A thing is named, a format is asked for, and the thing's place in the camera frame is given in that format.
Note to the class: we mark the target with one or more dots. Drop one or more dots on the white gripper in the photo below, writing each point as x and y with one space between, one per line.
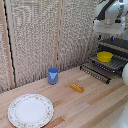
108 27

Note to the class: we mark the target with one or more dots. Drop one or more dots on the yellow bowl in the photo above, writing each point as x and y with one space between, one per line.
105 56

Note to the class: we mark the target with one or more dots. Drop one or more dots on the black dish rack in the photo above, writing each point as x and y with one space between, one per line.
120 45

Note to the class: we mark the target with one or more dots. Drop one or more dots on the small orange ridged block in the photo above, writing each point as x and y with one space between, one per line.
77 87

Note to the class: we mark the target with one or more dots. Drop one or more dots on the blue cup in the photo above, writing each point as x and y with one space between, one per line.
53 76

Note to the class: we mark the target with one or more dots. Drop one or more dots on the floral rimmed white plate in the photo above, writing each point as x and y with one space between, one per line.
30 111

